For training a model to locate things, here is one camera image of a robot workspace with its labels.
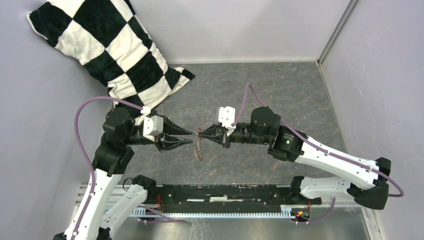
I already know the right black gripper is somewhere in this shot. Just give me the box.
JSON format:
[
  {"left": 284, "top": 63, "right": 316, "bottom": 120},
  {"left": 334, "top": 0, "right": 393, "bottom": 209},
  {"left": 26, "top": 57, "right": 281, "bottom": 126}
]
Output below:
[{"left": 198, "top": 122, "right": 270, "bottom": 149}]

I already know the keyring loop with red tag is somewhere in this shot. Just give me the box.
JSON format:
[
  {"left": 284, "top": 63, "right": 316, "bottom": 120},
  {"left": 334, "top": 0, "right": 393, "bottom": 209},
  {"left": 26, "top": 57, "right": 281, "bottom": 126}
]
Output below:
[{"left": 193, "top": 128, "right": 204, "bottom": 161}]

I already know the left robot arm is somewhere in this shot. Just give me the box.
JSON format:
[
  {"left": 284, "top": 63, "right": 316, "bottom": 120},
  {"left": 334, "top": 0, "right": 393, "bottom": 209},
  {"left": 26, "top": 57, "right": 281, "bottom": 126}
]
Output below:
[{"left": 54, "top": 107, "right": 192, "bottom": 240}]

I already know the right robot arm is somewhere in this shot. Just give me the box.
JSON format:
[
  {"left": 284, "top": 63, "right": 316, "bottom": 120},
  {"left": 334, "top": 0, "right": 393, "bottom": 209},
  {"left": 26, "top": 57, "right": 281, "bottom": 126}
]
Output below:
[{"left": 198, "top": 106, "right": 391, "bottom": 210}]

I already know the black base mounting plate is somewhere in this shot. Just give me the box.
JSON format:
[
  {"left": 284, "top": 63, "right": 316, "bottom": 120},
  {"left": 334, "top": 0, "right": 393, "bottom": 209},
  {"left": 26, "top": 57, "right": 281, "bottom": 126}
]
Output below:
[{"left": 144, "top": 184, "right": 322, "bottom": 214}]

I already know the black white checkered cloth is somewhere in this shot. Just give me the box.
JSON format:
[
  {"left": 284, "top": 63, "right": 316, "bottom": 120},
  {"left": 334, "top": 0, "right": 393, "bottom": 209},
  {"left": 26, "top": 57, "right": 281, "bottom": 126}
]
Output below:
[{"left": 27, "top": 0, "right": 195, "bottom": 125}]

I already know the corner aluminium profile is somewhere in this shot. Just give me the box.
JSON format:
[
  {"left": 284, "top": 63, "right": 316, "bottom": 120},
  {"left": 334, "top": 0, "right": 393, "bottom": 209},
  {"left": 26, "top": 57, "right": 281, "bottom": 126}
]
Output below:
[{"left": 316, "top": 0, "right": 360, "bottom": 68}]

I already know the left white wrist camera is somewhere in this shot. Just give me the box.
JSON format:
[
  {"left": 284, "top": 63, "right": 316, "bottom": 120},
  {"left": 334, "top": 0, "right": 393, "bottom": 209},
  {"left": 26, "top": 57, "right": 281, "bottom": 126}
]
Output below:
[{"left": 142, "top": 115, "right": 164, "bottom": 142}]

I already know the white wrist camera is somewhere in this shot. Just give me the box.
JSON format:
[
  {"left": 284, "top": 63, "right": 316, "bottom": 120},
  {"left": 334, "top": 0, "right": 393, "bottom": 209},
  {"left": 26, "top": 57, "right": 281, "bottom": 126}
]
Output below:
[
  {"left": 142, "top": 115, "right": 164, "bottom": 142},
  {"left": 216, "top": 106, "right": 236, "bottom": 129}
]

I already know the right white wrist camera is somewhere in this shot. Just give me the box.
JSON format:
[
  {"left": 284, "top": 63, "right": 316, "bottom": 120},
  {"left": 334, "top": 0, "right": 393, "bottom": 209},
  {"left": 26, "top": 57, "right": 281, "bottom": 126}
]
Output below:
[{"left": 216, "top": 106, "right": 236, "bottom": 129}]

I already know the aluminium frame rail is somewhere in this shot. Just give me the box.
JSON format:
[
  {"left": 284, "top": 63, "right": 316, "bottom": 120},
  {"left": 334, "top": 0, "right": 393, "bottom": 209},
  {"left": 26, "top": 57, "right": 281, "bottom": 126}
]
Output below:
[{"left": 76, "top": 184, "right": 376, "bottom": 216}]

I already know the toothed cable duct strip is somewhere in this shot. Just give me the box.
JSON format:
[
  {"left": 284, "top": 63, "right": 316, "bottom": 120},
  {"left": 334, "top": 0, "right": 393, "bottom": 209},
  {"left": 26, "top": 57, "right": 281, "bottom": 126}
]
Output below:
[{"left": 129, "top": 206, "right": 308, "bottom": 220}]

